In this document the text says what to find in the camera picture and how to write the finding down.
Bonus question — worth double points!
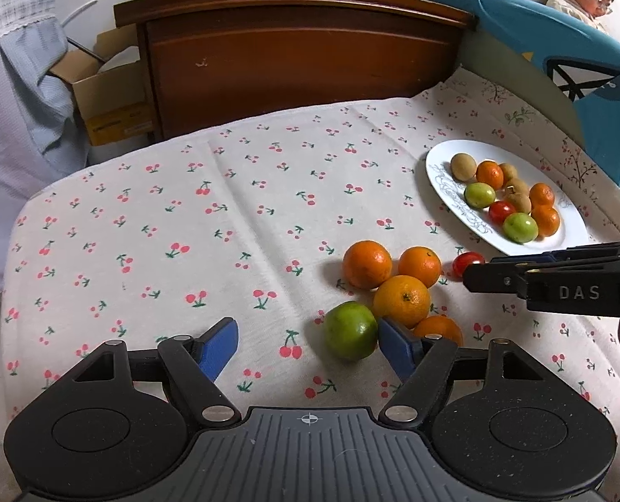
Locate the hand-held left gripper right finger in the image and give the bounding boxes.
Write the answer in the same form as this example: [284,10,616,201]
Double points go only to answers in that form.
[377,316,551,430]

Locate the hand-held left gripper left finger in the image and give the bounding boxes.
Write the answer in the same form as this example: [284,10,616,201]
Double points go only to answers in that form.
[61,316,240,430]

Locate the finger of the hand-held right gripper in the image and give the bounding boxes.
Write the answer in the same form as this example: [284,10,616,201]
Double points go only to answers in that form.
[463,261,542,299]
[490,239,620,269]

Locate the red cherry tomato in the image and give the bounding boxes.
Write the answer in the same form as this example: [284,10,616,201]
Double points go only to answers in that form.
[452,251,486,280]
[488,200,518,226]

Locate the large green lime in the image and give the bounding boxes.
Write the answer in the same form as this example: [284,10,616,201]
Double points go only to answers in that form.
[323,300,380,361]

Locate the white patterned plate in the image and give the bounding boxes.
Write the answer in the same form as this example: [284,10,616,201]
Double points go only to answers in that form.
[425,139,587,257]

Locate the fruits heaped on plate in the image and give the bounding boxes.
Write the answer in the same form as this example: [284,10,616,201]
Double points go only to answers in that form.
[442,64,620,246]

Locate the cherry print bedsheet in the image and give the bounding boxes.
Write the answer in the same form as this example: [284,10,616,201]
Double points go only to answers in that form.
[0,81,620,432]

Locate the olive grey cushion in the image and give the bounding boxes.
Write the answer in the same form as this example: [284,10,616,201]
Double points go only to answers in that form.
[455,25,586,143]

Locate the blue quilt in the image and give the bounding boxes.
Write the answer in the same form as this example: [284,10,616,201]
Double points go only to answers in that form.
[387,0,620,187]

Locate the brown cardboard box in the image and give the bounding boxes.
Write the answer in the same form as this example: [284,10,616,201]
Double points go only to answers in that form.
[47,23,154,148]

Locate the wooden bedside cabinet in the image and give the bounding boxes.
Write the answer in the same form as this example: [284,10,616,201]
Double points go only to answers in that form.
[113,0,476,143]

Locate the light blue striped cloth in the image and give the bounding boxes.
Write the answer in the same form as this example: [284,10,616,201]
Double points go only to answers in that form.
[0,15,92,295]

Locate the white plastic tube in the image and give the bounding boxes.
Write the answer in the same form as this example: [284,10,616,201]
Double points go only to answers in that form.
[60,0,100,28]

